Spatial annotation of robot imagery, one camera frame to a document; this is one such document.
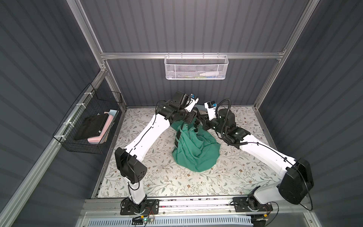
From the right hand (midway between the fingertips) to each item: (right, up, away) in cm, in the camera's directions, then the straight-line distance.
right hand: (199, 116), depth 76 cm
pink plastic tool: (-49, -11, -12) cm, 52 cm away
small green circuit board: (-30, -53, -6) cm, 61 cm away
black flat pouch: (-54, -5, -9) cm, 55 cm away
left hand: (-3, +1, 0) cm, 3 cm away
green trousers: (-1, -20, +4) cm, 20 cm away
